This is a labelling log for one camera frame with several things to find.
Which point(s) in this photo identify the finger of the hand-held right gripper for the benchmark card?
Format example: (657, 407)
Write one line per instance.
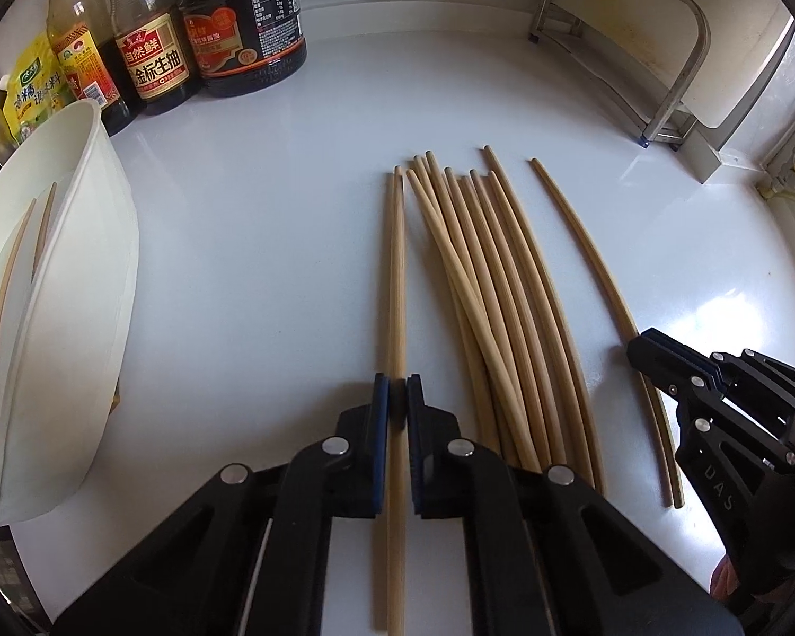
(679, 352)
(656, 364)

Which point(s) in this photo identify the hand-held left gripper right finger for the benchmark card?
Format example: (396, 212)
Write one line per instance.
(415, 411)

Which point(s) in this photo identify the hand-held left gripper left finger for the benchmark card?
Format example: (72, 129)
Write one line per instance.
(379, 411)

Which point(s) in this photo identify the wooden chopstick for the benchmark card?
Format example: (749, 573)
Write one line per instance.
(664, 477)
(5, 291)
(389, 278)
(45, 225)
(589, 253)
(401, 278)

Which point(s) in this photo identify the pile of wooden chopsticks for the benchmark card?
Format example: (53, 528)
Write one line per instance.
(477, 291)

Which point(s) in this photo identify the white plastic chopstick container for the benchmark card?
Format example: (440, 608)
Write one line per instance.
(86, 344)

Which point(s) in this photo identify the steel cutting board rack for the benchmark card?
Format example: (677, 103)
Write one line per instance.
(687, 73)

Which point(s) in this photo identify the white cutting board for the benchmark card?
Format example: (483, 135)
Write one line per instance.
(742, 66)

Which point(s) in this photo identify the large dark soy sauce jug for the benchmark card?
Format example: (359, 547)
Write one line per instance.
(252, 40)

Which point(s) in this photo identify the clear neck soy sauce bottle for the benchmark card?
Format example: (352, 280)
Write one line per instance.
(156, 63)

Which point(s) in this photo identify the yellow cap sauce bottle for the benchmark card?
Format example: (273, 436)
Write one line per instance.
(79, 59)

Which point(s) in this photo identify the yellow green seasoning pouch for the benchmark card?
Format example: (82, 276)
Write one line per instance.
(33, 93)

